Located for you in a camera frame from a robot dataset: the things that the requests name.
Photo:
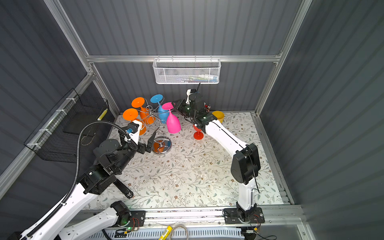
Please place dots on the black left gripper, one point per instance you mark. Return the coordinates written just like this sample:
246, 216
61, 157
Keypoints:
141, 148

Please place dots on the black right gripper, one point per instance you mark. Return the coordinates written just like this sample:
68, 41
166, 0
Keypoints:
182, 104

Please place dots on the black stapler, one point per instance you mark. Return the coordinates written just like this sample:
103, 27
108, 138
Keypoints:
123, 189

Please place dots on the yellow wine glass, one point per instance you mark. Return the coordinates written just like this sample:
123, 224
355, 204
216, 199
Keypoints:
219, 115

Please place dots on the white wire wall basket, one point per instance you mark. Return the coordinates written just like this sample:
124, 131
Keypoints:
187, 71

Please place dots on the red wine glass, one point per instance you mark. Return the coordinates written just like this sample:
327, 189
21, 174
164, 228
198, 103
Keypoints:
198, 135

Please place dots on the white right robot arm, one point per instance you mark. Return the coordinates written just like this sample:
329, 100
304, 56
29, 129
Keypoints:
245, 164

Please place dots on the black wire side basket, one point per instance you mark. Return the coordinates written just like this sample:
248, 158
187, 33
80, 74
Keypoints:
55, 138

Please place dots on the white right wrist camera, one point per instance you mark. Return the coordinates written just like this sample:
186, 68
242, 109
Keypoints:
191, 96

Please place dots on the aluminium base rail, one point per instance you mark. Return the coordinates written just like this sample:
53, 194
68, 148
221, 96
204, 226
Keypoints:
213, 216

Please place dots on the chrome wine glass rack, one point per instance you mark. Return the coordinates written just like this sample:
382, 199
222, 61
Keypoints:
162, 144

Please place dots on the yellow marker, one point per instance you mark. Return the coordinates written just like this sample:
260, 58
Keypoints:
166, 233

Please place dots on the pink wine glass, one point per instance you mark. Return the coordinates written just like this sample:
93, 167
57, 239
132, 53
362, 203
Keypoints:
173, 123

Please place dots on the blue wine glass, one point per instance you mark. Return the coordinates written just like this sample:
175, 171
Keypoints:
162, 113

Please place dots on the orange wine glass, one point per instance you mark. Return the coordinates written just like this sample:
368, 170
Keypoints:
132, 115
145, 111

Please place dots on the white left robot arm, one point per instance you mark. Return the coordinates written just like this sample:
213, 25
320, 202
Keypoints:
112, 156

